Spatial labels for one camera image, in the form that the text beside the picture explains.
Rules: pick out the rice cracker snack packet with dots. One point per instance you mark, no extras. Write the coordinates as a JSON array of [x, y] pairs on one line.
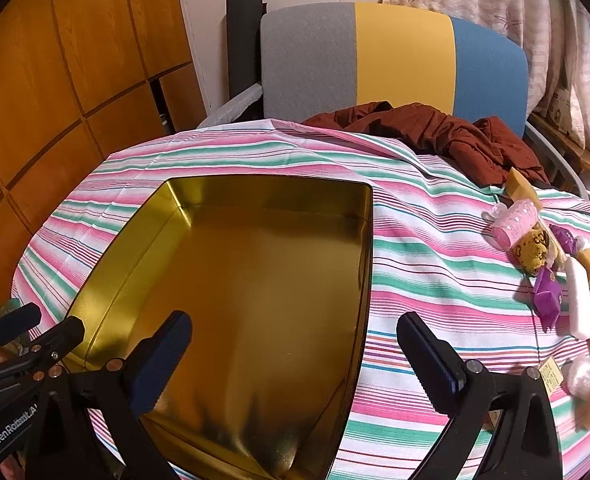
[[532, 251]]

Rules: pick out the rust brown garment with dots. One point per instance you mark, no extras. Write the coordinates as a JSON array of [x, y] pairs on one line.
[[425, 135]]

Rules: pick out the grey yellow blue chair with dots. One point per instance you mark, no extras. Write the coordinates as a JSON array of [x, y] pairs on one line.
[[400, 55]]

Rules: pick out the wooden desk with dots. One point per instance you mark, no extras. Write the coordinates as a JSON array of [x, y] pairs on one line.
[[575, 155]]

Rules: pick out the printed paper bag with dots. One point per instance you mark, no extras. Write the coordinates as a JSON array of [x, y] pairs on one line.
[[565, 110]]

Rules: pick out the small yellow packet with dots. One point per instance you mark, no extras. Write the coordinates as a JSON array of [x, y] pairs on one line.
[[550, 375]]

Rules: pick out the gold-lined metal tin box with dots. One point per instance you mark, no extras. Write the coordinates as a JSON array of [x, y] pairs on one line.
[[255, 280]]

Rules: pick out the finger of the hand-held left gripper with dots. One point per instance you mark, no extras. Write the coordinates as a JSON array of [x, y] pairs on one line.
[[60, 338], [12, 324]]

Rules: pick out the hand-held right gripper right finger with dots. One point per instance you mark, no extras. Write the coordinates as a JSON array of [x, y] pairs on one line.
[[432, 357]]

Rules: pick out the purple snack packet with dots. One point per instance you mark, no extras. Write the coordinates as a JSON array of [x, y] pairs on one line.
[[547, 300], [565, 240]]

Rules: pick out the beige patterned curtain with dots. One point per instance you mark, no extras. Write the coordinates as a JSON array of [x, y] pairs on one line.
[[525, 20]]

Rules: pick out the black upright post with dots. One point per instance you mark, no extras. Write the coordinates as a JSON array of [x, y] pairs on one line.
[[242, 45]]

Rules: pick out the wooden wardrobe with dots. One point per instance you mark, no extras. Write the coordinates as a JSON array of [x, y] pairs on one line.
[[75, 60]]

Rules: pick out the white foam block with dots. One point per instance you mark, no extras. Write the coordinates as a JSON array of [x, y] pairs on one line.
[[577, 295]]

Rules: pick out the pink green striped tablecloth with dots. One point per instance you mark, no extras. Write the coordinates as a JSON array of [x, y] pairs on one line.
[[425, 270]]

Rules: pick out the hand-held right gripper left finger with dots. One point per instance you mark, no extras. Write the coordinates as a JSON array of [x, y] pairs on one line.
[[162, 360]]

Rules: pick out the pink hair roller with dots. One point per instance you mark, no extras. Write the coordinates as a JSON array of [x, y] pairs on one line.
[[512, 225]]

